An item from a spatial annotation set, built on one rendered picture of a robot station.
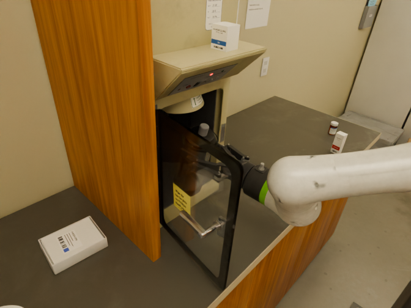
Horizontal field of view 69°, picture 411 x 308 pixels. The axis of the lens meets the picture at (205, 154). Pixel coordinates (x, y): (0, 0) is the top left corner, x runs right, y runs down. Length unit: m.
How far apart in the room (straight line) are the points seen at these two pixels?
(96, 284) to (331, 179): 0.67
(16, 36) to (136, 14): 0.54
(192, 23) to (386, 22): 3.00
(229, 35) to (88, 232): 0.70
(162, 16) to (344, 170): 0.50
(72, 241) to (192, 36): 0.68
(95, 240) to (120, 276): 0.14
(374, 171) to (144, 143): 0.47
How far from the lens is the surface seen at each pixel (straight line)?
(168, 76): 0.67
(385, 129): 3.63
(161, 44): 0.75
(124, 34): 0.63
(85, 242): 0.99
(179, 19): 0.77
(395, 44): 3.65
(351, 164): 0.64
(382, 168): 0.64
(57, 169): 1.24
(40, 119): 1.14
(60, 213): 1.16
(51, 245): 1.02
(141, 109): 0.64
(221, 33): 0.79
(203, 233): 0.66
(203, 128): 0.87
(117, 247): 1.01
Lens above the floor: 1.70
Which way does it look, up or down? 33 degrees down
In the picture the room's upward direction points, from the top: 4 degrees clockwise
